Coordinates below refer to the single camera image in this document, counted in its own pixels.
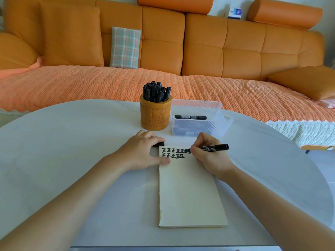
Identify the person's left hand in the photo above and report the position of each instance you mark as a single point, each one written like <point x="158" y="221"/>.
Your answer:
<point x="137" y="154"/>

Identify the person's right hand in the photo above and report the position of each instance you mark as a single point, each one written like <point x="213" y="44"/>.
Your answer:
<point x="212" y="159"/>

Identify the person's left thumb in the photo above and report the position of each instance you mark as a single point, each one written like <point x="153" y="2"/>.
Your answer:
<point x="161" y="161"/>

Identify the person's right thumb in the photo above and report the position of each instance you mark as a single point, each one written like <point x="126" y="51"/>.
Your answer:
<point x="195" y="153"/>

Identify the black marker cap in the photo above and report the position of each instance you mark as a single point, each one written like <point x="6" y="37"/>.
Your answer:
<point x="159" y="144"/>

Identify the black marker pen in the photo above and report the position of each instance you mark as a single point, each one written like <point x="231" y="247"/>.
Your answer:
<point x="218" y="147"/>

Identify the cream paper notepad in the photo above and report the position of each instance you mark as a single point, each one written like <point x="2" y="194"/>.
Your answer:
<point x="188" y="196"/>

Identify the person's right forearm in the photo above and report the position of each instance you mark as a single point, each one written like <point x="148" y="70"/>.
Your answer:
<point x="277" y="214"/>

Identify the person's left forearm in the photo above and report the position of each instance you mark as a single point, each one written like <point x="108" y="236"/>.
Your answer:
<point x="65" y="209"/>

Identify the black marker with white label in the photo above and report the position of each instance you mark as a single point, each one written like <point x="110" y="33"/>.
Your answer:
<point x="190" y="117"/>

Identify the clear plastic storage box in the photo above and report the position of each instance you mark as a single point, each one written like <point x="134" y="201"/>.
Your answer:
<point x="219" y="122"/>

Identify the carved bamboo pen holder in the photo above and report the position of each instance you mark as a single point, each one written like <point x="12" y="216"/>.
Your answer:
<point x="155" y="116"/>

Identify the bunch of black markers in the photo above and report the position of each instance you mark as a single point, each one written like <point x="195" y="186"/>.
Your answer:
<point x="155" y="92"/>

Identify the orange knitted sofa cover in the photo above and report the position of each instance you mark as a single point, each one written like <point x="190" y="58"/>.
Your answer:
<point x="91" y="83"/>

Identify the orange leather sofa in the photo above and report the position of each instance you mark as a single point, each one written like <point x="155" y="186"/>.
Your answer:
<point x="204" y="44"/>

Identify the white lace cover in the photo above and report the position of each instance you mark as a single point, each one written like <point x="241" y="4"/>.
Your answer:
<point x="306" y="132"/>

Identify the plaid green pink cushion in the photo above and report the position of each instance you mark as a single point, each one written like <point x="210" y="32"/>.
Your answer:
<point x="125" y="48"/>

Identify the small wooden side table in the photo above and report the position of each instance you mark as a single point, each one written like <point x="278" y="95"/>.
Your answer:
<point x="318" y="147"/>

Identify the orange flat cushion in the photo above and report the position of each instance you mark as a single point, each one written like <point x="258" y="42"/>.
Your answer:
<point x="306" y="80"/>

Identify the pink cloth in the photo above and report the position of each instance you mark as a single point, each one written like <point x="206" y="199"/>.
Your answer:
<point x="18" y="71"/>
<point x="327" y="102"/>

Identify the blue and white box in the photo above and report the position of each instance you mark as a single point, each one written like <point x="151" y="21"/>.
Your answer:
<point x="234" y="13"/>

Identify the orange bolster headrest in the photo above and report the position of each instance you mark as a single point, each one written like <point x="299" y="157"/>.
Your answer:
<point x="285" y="13"/>
<point x="175" y="3"/>

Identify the large orange square cushion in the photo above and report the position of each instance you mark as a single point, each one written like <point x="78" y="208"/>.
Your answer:
<point x="72" y="36"/>

